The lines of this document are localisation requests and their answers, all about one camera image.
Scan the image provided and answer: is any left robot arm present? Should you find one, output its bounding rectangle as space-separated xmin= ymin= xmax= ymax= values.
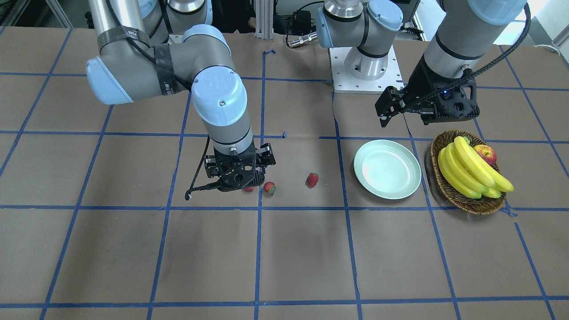
xmin=315 ymin=0 xmax=532 ymax=127

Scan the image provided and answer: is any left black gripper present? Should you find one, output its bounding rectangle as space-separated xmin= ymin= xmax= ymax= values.
xmin=375 ymin=57 xmax=459 ymax=128

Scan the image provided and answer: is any red apple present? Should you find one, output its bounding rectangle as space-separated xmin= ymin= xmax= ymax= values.
xmin=473 ymin=144 xmax=497 ymax=166

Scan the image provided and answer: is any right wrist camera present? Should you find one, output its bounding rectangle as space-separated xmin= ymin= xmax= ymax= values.
xmin=213 ymin=160 xmax=265 ymax=192

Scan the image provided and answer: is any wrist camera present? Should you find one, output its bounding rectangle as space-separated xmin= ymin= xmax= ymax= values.
xmin=213 ymin=160 xmax=265 ymax=192
xmin=421 ymin=79 xmax=480 ymax=125

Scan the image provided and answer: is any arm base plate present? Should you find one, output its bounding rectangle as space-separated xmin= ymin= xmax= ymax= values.
xmin=329 ymin=47 xmax=404 ymax=94

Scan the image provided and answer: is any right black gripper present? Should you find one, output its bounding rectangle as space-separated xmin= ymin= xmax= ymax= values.
xmin=204 ymin=142 xmax=276 ymax=179

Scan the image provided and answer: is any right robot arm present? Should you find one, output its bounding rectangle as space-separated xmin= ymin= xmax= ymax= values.
xmin=87 ymin=0 xmax=275 ymax=176

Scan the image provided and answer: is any yellow banana bunch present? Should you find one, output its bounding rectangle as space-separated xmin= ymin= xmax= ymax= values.
xmin=438 ymin=136 xmax=514 ymax=199

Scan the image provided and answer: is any aluminium frame post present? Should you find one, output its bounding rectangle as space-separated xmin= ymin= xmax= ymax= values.
xmin=254 ymin=0 xmax=274 ymax=41

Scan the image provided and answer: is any wicker basket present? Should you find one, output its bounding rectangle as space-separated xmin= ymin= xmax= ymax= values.
xmin=425 ymin=129 xmax=506 ymax=215

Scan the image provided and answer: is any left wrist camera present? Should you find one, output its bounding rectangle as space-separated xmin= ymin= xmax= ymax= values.
xmin=421 ymin=79 xmax=480 ymax=125

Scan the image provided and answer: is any light green plate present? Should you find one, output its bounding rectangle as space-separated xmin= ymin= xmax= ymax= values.
xmin=353 ymin=140 xmax=421 ymax=200

